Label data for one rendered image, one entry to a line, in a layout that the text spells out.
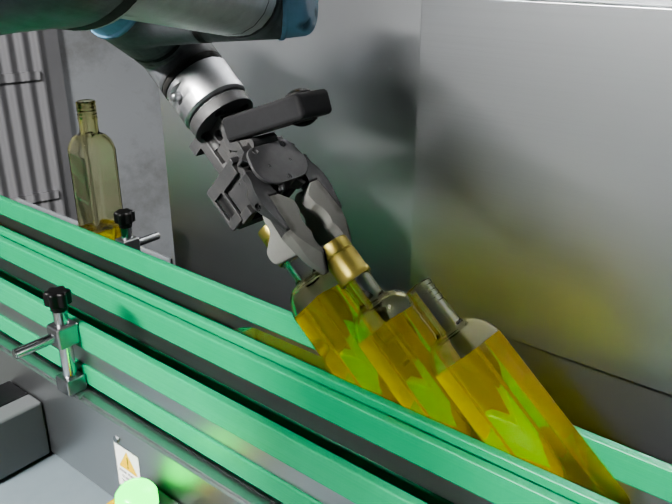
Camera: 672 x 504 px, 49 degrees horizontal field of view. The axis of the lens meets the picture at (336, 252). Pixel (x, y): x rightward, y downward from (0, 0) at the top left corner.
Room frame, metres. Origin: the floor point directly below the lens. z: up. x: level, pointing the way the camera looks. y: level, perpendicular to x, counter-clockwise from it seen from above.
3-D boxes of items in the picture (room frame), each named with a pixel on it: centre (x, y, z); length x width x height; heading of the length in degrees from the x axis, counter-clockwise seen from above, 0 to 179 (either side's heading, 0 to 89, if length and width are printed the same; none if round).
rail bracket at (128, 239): (1.02, 0.29, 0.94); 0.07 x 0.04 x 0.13; 141
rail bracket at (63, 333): (0.72, 0.33, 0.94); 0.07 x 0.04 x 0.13; 141
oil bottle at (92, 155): (1.13, 0.38, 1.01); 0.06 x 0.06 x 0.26; 52
